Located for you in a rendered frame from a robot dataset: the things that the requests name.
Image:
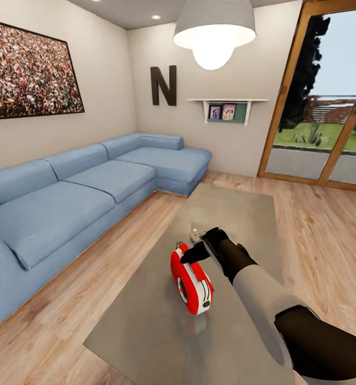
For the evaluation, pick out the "door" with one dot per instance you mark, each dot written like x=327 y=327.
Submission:
x=312 y=137

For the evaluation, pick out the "radio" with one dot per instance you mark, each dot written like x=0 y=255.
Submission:
x=194 y=286

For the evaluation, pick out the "coffee table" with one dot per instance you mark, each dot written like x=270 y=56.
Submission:
x=149 y=336

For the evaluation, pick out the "decorative sign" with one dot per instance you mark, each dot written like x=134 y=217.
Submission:
x=158 y=79

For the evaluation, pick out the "sofa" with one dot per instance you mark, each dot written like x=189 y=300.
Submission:
x=54 y=209

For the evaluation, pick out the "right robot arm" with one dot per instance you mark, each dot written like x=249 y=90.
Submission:
x=292 y=332

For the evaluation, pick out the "room light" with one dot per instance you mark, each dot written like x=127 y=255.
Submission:
x=195 y=13

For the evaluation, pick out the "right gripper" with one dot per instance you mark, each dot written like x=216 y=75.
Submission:
x=192 y=255

